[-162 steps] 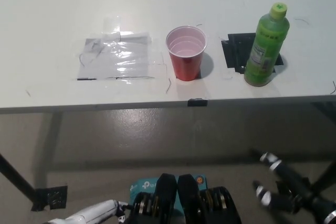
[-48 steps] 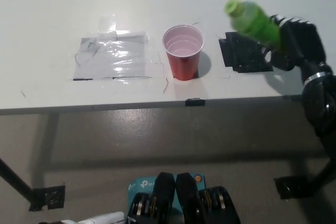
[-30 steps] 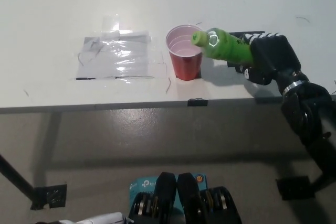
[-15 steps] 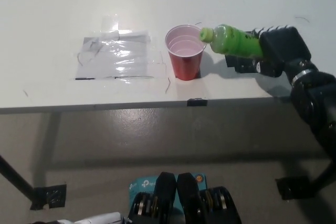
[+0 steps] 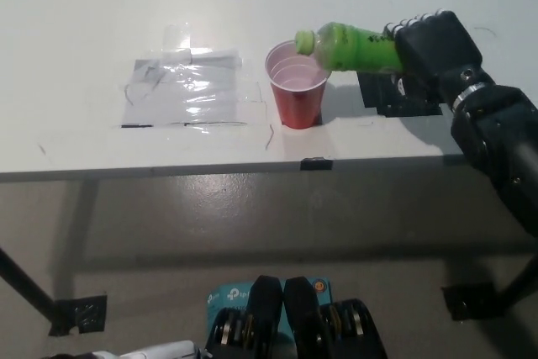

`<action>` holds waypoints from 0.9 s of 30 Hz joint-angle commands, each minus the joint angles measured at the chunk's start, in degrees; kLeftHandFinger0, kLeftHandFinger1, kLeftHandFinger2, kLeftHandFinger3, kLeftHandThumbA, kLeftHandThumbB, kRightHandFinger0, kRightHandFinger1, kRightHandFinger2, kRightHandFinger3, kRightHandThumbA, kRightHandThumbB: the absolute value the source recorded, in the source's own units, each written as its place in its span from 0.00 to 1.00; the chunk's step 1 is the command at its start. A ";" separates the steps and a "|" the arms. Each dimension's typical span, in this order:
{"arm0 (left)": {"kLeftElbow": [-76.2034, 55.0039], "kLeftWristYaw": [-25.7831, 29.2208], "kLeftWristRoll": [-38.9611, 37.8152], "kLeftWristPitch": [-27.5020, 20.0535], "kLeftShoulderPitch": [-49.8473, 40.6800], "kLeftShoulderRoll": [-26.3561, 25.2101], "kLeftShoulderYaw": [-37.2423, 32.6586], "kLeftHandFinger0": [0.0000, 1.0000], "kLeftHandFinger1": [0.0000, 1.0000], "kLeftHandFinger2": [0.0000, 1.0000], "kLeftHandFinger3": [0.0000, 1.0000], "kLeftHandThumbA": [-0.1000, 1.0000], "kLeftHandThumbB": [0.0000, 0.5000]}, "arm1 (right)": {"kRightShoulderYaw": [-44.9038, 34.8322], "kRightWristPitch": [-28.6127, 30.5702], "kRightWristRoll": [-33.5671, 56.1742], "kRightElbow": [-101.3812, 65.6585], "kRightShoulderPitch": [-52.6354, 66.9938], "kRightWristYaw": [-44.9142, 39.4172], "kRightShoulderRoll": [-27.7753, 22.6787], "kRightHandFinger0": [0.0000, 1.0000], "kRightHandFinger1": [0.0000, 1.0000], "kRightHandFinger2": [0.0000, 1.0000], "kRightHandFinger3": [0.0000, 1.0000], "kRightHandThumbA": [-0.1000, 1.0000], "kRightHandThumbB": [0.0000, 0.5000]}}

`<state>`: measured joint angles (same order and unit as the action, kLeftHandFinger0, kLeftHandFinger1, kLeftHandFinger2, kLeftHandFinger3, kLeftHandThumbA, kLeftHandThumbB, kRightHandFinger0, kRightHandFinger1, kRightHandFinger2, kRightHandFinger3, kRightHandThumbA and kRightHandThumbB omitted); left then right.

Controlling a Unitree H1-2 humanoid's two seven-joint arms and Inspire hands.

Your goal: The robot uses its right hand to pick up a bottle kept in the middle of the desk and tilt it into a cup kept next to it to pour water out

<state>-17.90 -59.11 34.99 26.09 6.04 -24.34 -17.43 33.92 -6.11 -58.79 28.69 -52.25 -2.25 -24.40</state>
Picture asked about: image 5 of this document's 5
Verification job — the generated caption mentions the teal router box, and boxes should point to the teal router box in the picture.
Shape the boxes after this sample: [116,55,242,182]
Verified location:
[206,277,333,359]

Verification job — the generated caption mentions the green plastic drink bottle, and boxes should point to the green plastic drink bottle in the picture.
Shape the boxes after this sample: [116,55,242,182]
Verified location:
[293,21,405,74]

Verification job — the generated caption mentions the black robot torso blocks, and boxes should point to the black robot torso blocks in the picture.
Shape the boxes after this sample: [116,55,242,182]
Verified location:
[202,275,388,359]

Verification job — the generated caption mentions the taped clear plastic sheet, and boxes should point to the taped clear plastic sheet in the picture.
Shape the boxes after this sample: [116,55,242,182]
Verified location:
[121,48,245,129]

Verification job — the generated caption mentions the small black tape strip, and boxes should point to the small black tape strip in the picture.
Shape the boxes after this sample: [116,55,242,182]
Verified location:
[300,156,333,172]

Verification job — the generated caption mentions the red plastic cup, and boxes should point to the red plastic cup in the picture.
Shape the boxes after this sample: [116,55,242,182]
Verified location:
[264,39,331,129]

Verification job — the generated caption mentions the black table leg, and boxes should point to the black table leg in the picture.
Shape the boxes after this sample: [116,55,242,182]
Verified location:
[498,254,538,314]
[0,245,60,329]

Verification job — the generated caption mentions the black tape square patch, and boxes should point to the black tape square patch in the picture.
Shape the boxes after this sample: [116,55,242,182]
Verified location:
[356,69,445,117]

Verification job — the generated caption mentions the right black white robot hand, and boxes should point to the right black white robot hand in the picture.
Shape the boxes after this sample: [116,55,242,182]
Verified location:
[380,8,493,104]

